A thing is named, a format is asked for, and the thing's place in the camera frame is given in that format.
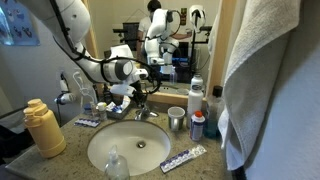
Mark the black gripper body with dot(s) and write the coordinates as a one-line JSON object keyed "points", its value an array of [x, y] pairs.
{"points": [[138, 88]]}

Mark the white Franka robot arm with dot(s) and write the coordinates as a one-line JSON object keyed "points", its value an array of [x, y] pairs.
{"points": [[73, 16]]}

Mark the white toothpaste tube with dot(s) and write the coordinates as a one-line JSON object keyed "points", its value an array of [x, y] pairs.
{"points": [[126, 102]]}

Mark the chrome faucet spout and base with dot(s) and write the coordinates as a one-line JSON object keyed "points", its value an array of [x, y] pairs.
{"points": [[144, 116]]}

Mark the toiletries tray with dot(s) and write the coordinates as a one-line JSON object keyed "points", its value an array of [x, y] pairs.
{"points": [[116, 114]]}

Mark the dark small bottle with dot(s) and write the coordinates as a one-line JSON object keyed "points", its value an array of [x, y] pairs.
{"points": [[107, 97]]}

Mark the small bottle with white cap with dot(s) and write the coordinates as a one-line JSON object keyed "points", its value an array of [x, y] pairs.
{"points": [[101, 112]]}

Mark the grey mug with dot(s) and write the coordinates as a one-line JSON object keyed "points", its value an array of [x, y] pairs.
{"points": [[175, 122]]}

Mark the tall white plastic bottle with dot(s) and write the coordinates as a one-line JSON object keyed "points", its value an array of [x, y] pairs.
{"points": [[195, 100]]}

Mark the round blue container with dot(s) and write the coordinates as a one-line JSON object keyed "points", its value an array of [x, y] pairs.
{"points": [[87, 109]]}

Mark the clear soap dispenser bottle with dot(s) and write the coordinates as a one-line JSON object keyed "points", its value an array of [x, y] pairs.
{"points": [[86, 92]]}

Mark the short blue white blister pack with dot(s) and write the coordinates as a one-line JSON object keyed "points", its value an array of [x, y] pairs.
{"points": [[87, 123]]}

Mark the white oval sink basin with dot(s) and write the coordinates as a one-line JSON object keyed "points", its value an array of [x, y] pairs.
{"points": [[125, 156]]}

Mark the small can with orange cap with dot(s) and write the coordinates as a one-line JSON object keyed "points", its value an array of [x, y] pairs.
{"points": [[197, 128]]}

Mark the long blue white blister pack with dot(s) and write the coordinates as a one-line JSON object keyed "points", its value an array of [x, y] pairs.
{"points": [[182, 159]]}

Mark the clear pump soap bottle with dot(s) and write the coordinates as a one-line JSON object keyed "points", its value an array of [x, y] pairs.
{"points": [[116, 168]]}

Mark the blue mouthwash bottle black cap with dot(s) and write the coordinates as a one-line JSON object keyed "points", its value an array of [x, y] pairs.
{"points": [[212, 121]]}

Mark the insulated water bottle with lid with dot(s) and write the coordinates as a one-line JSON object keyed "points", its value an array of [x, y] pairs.
{"points": [[46, 133]]}

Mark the white hanging towel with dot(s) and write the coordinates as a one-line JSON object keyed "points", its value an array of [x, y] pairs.
{"points": [[256, 83]]}

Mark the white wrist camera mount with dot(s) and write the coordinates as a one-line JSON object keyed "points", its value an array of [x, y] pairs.
{"points": [[121, 90]]}

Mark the white wall hair dryer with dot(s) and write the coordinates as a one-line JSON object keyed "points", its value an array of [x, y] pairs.
{"points": [[66, 98]]}

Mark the wood framed wall mirror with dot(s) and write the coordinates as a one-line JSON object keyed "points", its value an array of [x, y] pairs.
{"points": [[218, 50]]}

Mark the blue wall poster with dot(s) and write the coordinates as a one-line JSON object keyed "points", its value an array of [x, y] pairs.
{"points": [[18, 26]]}

